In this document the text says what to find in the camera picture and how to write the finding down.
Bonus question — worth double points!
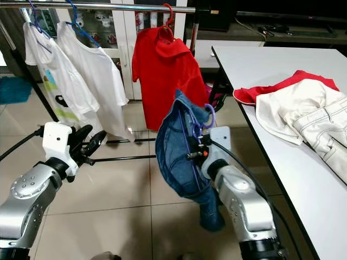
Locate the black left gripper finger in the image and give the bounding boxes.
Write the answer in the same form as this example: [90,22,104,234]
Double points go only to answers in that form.
[72,124,94,147]
[84,129,108,159]

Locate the blue denim shorts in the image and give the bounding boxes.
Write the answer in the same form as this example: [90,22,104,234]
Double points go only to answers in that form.
[155,89,226,233]

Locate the purple plastic clothes hanger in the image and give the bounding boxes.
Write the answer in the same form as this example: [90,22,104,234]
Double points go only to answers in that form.
[178,103,217,193]
[27,0,52,54]

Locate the cream white garment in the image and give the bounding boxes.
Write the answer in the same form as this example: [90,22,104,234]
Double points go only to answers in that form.
[255,79,347,168]

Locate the blue clothes hanger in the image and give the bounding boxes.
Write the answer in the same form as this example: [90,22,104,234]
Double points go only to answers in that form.
[68,0,104,48]

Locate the red clothes hanger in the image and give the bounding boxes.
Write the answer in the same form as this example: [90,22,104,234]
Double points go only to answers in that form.
[157,3,177,43]

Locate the plain white t-shirt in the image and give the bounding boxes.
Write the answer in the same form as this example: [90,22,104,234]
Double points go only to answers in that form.
[55,22,136,144]

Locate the red garment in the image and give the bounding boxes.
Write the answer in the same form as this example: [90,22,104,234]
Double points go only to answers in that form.
[232,69,339,106]

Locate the red polo shirt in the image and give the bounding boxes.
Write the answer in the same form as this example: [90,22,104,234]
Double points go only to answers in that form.
[131,25,212,132]

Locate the teal shaggy rug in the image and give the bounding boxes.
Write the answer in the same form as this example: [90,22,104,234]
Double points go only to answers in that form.
[0,76,28,105]

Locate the white glass-door cabinet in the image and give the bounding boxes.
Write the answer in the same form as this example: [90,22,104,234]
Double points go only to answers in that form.
[14,0,196,101]

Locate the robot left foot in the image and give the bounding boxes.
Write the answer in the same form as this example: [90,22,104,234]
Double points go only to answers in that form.
[91,250,121,260]

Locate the white table black legs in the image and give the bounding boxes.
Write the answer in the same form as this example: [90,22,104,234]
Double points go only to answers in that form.
[210,45,347,260]

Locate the dark grey curtain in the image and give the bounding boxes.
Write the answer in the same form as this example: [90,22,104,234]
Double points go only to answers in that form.
[0,8,28,77]

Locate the black television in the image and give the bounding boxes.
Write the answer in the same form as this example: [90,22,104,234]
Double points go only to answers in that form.
[195,0,347,30]

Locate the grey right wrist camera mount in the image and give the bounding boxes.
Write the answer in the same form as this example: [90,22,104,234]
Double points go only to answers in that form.
[201,126,233,180]

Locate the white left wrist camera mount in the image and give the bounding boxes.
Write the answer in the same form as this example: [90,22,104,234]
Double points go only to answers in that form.
[42,121,79,180]

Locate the black clothes rack frame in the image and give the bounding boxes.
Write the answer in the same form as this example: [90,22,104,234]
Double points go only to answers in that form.
[0,8,223,163]

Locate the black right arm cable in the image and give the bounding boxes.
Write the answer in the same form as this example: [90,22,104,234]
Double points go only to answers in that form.
[210,139,304,259]

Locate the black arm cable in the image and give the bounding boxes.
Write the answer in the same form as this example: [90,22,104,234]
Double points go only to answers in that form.
[0,128,45,161]
[210,139,304,259]

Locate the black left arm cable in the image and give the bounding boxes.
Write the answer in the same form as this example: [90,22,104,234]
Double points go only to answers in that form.
[0,128,45,161]

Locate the metal clothes rail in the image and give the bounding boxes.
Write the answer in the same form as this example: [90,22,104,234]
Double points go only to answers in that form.
[0,2,220,14]

